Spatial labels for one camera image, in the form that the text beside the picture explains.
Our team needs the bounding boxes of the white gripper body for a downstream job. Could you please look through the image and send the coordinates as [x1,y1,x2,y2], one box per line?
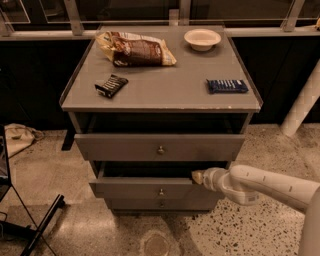
[202,168,230,192]

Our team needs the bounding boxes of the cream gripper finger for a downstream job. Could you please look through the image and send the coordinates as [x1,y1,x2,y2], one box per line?
[191,170,204,185]

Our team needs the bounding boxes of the grey drawer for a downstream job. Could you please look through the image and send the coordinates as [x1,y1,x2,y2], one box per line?
[75,134,244,161]
[105,197,219,211]
[89,161,226,200]

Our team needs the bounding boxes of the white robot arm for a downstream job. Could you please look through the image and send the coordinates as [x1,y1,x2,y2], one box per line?
[192,165,320,256]

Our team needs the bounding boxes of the grey bottom drawer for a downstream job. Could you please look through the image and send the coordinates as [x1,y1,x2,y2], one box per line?
[105,197,219,211]

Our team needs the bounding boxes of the grey drawer cabinet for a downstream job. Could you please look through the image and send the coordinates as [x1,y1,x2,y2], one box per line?
[60,26,262,214]

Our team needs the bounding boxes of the grey top drawer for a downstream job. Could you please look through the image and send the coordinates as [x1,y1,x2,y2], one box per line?
[75,134,244,161]

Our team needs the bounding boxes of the blue candy bar wrapper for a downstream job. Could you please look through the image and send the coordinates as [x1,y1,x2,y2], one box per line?
[207,80,249,94]

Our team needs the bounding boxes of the black candy bar wrapper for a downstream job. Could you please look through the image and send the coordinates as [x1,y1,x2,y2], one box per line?
[95,74,128,99]

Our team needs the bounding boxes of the white diagonal pillar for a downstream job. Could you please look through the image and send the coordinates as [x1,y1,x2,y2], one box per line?
[280,60,320,137]

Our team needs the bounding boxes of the white bowl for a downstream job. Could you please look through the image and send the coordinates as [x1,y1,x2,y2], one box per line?
[184,29,221,52]

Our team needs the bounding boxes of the brown chip bag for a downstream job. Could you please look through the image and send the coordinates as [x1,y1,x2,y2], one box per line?
[96,31,177,67]

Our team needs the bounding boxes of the beige cloth bag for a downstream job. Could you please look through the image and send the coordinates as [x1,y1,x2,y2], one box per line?
[5,123,44,157]

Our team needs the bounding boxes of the black tripod stand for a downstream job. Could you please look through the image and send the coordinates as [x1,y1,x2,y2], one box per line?
[0,125,65,256]

